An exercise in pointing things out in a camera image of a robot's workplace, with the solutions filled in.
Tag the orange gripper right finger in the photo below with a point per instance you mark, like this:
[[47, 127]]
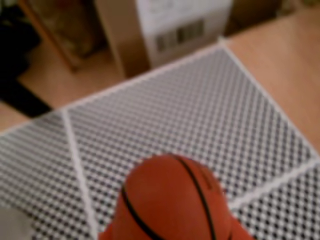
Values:
[[240, 235]]

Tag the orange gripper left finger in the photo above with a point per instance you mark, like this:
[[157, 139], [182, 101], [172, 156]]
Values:
[[108, 235]]

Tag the orange mini basketball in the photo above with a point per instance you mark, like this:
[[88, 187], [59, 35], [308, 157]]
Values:
[[170, 200]]

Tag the cardboard box with label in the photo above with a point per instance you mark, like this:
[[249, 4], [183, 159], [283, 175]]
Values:
[[125, 37]]

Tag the wooden side table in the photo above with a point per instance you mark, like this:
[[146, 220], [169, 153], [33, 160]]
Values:
[[62, 32]]

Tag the white shipping label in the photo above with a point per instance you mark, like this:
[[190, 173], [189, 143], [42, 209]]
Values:
[[180, 30]]

